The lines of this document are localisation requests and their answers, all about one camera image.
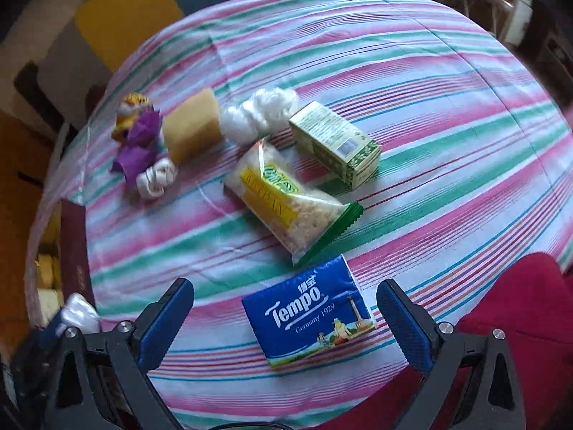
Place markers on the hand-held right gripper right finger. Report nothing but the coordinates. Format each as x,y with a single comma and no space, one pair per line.
407,327

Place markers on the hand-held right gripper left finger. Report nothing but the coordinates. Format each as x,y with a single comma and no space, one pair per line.
165,322

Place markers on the blue tissue pack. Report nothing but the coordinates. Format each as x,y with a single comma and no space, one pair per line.
304,313

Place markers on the white knotted cloth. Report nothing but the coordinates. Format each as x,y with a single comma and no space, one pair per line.
154,179

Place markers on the purple snack packet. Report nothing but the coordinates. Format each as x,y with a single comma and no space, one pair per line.
138,152

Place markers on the pale green carton box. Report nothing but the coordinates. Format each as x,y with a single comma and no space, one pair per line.
331,139

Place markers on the yellow plush toy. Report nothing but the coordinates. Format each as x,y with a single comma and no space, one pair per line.
130,114

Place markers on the white crumpled wrapper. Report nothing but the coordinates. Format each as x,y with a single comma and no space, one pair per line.
80,313

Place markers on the maroon flat box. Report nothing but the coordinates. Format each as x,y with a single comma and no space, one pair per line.
74,251

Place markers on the red garment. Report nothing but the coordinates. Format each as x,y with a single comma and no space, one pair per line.
528,295

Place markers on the clear noodle packet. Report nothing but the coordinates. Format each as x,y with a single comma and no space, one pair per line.
277,197

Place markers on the yellow sponge block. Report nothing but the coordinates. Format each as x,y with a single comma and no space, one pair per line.
192,125

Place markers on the wooden wardrobe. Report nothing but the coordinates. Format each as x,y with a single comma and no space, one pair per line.
18,188

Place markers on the small white ball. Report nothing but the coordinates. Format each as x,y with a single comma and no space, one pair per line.
246,118

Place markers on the grey yellow blue chair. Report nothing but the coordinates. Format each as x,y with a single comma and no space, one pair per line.
125,18

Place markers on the white carton box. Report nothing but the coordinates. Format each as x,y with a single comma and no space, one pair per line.
521,13

